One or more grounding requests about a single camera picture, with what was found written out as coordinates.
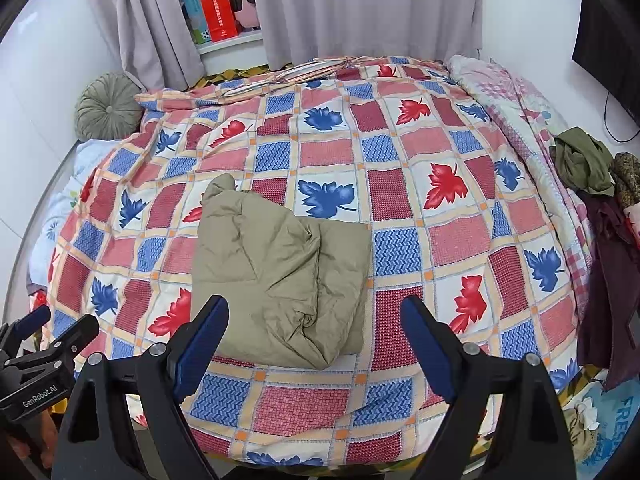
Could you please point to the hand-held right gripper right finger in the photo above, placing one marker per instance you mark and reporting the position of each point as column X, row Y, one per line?
column 432, row 350

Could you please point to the round green cushion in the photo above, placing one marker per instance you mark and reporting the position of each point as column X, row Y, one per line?
column 107, row 107

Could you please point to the pink floral quilt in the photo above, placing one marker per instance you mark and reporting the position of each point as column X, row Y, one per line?
column 500, row 95

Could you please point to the blue plastic bag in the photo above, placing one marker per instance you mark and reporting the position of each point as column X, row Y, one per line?
column 615, row 420

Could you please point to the maroon garment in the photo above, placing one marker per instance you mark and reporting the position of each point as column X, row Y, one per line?
column 615, row 285

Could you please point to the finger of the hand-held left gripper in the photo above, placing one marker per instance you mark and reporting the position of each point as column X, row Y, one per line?
column 75, row 332
column 30, row 319

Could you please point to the olive green garment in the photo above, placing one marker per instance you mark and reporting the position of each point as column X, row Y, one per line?
column 580, row 160

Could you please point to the pink case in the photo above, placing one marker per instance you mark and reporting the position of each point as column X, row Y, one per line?
column 247, row 5

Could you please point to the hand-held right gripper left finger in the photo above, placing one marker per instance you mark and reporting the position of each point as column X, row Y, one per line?
column 200, row 345

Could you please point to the red box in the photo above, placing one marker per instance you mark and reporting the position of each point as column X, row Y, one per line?
column 217, row 15

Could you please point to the black television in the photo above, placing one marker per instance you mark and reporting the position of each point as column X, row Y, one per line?
column 610, row 50

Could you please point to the grey curtain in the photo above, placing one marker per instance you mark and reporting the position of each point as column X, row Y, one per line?
column 145, row 20
column 360, row 10

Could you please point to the leaf print patchwork quilt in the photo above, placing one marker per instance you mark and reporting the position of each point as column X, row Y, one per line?
column 425, row 240

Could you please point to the crumpled white tissue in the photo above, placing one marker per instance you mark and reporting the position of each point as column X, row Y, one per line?
column 584, row 410

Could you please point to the brown patterned garment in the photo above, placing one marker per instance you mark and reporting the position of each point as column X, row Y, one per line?
column 627, row 175

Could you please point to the khaki puffer jacket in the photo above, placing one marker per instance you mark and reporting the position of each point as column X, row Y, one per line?
column 280, row 280

